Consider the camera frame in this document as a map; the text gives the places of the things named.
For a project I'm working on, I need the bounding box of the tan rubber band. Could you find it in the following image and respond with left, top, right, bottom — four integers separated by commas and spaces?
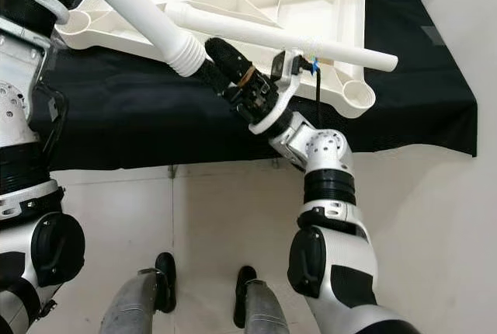
240, 65, 258, 87

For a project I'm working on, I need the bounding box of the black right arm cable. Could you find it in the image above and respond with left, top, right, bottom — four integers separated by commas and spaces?
299, 54, 324, 130

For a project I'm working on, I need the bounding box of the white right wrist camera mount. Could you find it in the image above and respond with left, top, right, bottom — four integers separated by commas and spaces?
248, 48, 311, 134

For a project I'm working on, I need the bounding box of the black tablecloth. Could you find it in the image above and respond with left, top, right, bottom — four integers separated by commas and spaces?
39, 0, 478, 170

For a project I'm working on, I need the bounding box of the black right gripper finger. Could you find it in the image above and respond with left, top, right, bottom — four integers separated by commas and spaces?
193, 58, 231, 95
206, 37, 262, 89

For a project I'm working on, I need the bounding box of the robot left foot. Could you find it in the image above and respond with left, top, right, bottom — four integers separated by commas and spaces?
105, 252, 178, 334

